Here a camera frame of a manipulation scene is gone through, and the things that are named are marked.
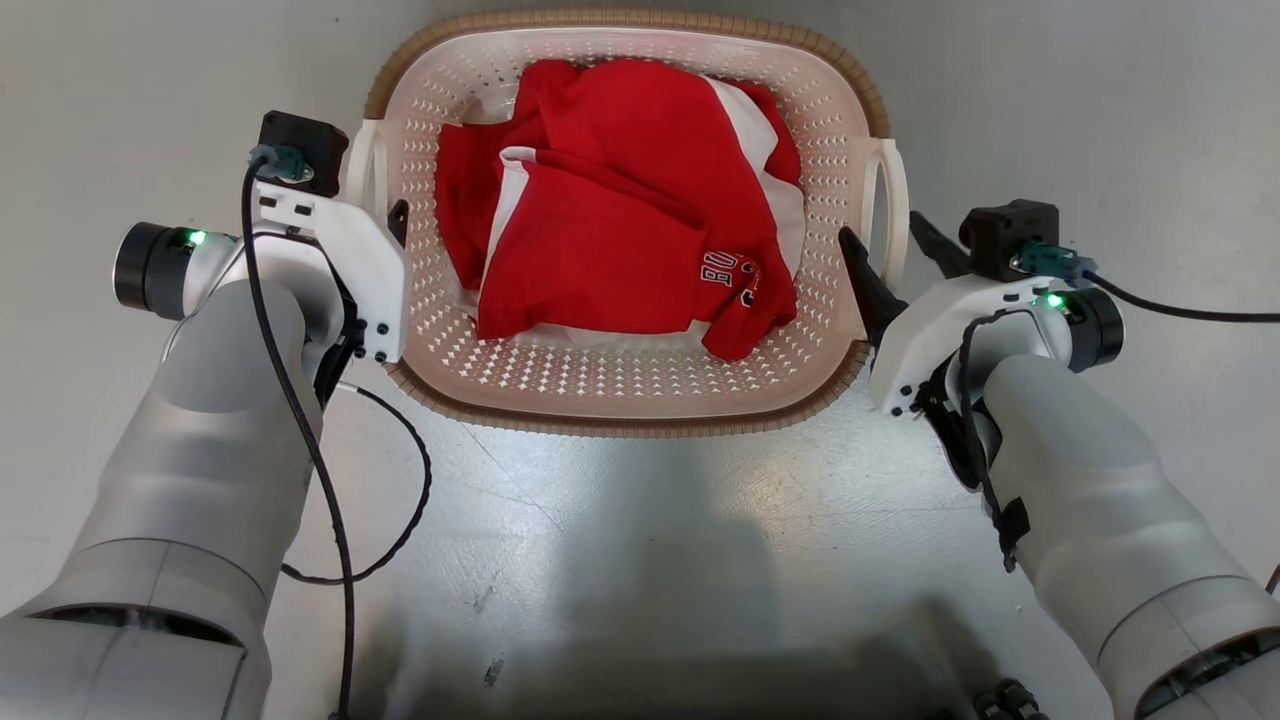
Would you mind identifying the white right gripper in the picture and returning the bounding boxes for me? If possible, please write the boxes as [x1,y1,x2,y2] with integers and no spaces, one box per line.
[837,210,1061,418]

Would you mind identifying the long black left arm cable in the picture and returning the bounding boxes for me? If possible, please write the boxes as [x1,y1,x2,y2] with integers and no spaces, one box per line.
[241,150,357,720]

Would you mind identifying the white plastic laundry basket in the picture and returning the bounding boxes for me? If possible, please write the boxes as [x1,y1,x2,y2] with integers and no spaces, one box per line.
[345,10,911,439]

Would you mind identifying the red and white jersey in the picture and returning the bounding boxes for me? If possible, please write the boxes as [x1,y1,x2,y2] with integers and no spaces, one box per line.
[435,58,807,363]

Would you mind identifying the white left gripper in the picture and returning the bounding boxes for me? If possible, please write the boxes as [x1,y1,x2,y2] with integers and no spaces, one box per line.
[250,180,412,367]

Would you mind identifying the long black arm cable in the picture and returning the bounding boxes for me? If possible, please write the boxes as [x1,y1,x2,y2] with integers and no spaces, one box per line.
[1078,266,1280,325]
[241,150,357,720]

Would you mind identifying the thin black looped cable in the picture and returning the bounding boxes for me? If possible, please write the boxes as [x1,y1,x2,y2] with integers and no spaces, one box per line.
[281,380,434,587]

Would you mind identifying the long black right arm cable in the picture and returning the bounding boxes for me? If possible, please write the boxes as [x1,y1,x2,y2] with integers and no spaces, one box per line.
[1078,266,1280,325]

